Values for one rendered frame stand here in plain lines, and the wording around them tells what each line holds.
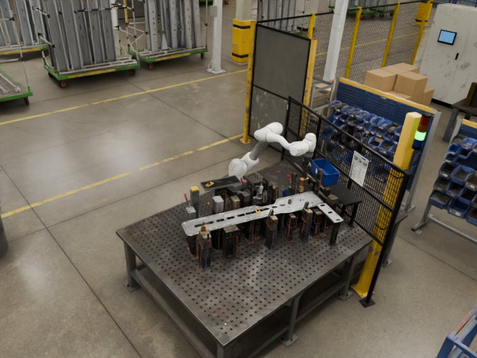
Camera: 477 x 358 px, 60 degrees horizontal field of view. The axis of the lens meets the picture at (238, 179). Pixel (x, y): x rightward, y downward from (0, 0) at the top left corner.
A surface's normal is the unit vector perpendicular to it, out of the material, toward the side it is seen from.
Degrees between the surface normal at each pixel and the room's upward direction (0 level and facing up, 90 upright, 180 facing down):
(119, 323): 0
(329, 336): 0
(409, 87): 90
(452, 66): 90
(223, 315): 0
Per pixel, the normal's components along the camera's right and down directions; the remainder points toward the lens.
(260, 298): 0.05, -0.85
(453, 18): -0.75, 0.32
